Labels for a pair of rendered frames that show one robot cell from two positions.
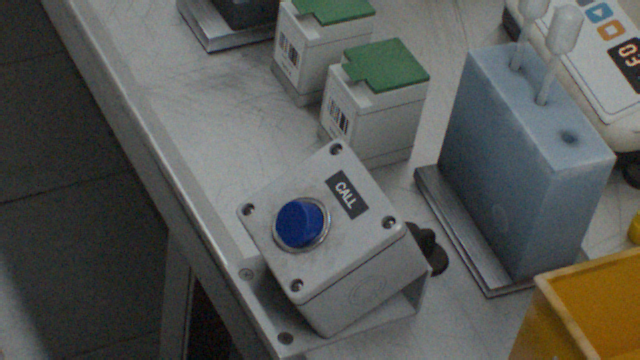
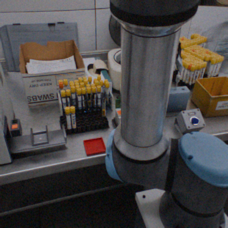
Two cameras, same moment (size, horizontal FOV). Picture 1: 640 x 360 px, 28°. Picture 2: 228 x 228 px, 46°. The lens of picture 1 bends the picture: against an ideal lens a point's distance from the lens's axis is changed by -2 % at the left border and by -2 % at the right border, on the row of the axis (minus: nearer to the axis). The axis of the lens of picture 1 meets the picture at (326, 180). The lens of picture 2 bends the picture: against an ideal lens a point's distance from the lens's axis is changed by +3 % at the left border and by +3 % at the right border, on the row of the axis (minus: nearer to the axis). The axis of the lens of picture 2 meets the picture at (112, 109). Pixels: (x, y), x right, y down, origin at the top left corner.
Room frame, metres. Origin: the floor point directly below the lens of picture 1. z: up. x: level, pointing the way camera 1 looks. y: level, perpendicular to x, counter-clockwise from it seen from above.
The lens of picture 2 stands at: (0.49, 0.78, 1.52)
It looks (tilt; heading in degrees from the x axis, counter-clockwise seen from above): 37 degrees down; 290
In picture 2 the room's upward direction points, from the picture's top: 1 degrees clockwise
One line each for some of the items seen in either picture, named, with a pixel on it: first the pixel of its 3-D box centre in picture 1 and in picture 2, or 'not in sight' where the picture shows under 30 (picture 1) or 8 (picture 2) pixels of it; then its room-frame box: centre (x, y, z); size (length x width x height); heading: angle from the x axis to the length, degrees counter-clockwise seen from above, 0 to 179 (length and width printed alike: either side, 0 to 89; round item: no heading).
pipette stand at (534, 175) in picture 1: (518, 166); (173, 100); (0.55, -0.11, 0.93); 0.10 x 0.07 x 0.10; 31
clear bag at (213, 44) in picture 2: not in sight; (216, 38); (0.45, -0.70, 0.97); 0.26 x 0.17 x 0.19; 52
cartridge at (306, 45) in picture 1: (322, 40); not in sight; (0.65, 0.02, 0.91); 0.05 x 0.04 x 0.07; 126
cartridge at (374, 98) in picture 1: (372, 105); not in sight; (0.60, -0.02, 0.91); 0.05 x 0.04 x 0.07; 126
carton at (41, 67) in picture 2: not in sight; (53, 70); (1.09, -0.10, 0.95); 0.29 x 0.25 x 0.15; 126
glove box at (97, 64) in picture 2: not in sight; (95, 74); (0.92, -0.19, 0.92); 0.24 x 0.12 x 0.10; 126
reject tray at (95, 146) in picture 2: not in sight; (94, 146); (0.76, 0.20, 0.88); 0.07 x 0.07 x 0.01; 36
